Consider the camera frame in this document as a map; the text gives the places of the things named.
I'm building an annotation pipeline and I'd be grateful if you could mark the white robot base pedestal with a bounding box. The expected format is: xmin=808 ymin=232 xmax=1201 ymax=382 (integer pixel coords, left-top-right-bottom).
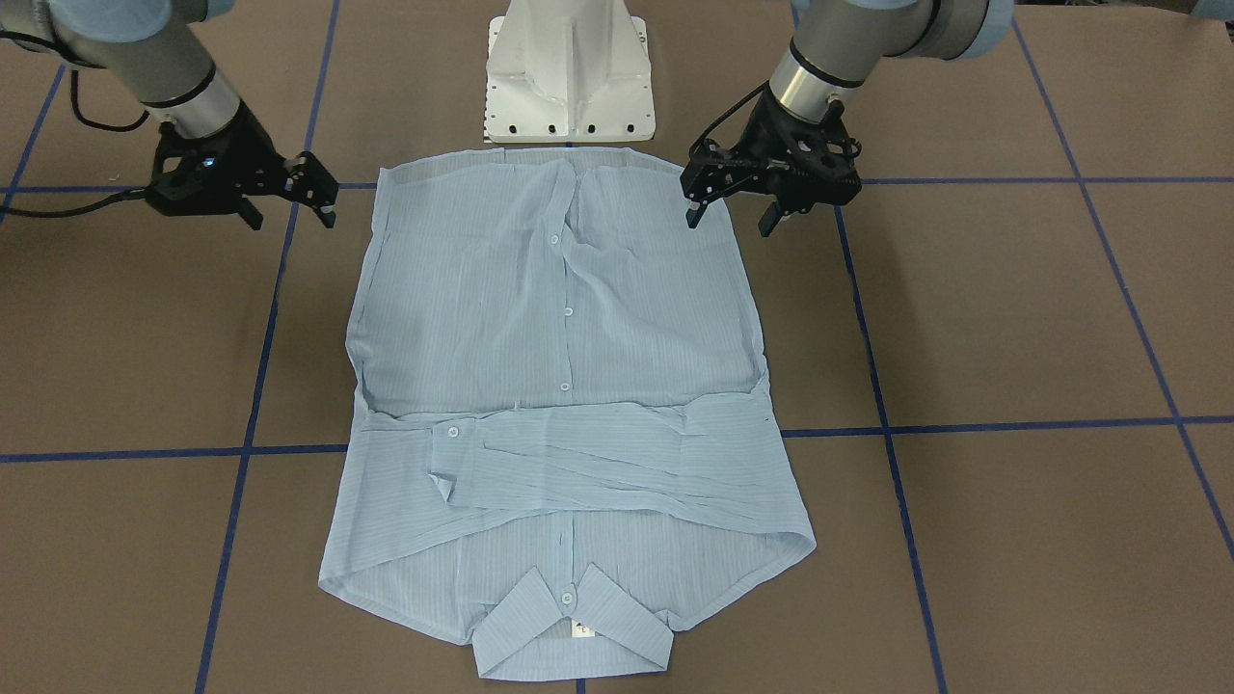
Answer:
xmin=482 ymin=1 xmax=656 ymax=144

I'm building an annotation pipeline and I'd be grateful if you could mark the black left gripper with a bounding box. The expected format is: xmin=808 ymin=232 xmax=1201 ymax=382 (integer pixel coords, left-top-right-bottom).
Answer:
xmin=680 ymin=85 xmax=861 ymax=238

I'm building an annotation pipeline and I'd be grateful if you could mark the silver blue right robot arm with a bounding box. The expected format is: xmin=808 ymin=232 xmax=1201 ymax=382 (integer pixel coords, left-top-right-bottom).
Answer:
xmin=1 ymin=1 xmax=339 ymax=228

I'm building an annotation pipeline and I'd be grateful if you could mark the light blue striped shirt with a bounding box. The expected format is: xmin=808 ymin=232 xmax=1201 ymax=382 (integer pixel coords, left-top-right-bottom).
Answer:
xmin=318 ymin=147 xmax=817 ymax=680

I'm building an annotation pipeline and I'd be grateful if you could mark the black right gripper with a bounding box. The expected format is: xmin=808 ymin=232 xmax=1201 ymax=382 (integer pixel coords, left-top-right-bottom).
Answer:
xmin=146 ymin=104 xmax=339 ymax=231

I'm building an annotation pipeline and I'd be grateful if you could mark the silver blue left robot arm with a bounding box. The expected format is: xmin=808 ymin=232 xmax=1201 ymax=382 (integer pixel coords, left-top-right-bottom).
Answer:
xmin=680 ymin=1 xmax=1016 ymax=236

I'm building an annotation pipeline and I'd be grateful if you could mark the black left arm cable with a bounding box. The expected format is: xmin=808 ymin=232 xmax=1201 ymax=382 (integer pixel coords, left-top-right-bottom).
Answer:
xmin=690 ymin=83 xmax=772 ymax=157

